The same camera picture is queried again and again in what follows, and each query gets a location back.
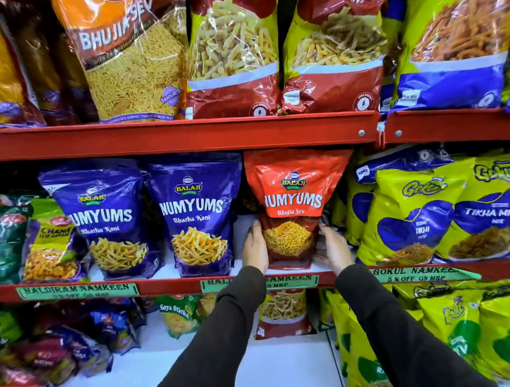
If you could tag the green shelf label strip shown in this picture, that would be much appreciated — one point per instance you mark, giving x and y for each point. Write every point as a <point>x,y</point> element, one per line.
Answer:
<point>76,291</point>
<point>418,274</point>
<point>289,281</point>

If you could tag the small red and yellow packet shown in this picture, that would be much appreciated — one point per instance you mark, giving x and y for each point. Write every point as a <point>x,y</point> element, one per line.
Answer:
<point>283,313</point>

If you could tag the red and yellow snack packet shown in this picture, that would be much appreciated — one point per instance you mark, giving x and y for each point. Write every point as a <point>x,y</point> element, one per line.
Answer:
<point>231,46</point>
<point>335,46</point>

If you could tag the white bottom shelf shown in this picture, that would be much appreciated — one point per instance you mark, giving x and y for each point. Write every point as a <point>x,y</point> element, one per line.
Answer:
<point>279,371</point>

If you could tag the person's left hand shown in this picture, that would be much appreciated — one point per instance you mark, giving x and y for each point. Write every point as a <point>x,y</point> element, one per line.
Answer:
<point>253,251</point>

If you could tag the orange sev packet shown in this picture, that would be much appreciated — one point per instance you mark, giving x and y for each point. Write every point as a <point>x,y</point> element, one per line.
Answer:
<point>131,55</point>

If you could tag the person's right hand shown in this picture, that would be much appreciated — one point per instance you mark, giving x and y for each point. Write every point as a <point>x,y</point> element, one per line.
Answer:
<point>338,253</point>

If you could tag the short red shelf board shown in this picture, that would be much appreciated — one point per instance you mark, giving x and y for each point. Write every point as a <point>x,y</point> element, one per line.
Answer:
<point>449,126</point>

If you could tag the person's left forearm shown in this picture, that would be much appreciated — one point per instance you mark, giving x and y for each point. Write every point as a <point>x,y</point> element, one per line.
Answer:
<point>215,350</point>

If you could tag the long red shelf board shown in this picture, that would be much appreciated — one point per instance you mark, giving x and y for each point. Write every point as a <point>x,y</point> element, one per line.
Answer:
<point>165,139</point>

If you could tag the person's left thumb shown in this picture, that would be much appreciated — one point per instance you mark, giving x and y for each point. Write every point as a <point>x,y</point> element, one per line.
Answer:
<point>258,233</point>

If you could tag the green soya snack packet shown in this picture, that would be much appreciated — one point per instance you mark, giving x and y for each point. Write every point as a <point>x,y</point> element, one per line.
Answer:
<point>179,316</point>

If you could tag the dark brown snack packets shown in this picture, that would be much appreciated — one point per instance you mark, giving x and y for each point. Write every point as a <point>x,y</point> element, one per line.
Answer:
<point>48,71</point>

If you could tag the row of yellow green packets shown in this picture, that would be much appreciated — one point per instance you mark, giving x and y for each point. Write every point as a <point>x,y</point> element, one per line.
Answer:
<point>463,333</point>

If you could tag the red shelf with white top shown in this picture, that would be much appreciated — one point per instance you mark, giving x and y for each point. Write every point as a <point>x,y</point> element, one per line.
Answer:
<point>174,283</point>

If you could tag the pile of mixed snack packets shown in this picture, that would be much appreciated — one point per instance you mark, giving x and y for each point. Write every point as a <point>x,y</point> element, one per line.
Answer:
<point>58,342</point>

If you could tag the person's right forearm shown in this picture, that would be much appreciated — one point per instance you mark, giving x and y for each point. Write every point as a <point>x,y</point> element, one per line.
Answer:
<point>401,338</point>

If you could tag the person's right thumb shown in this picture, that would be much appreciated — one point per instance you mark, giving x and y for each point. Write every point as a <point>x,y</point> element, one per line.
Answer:
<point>326,234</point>

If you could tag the green and purple snack packet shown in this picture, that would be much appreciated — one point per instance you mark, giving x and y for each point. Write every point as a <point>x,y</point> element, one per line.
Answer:
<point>52,244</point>

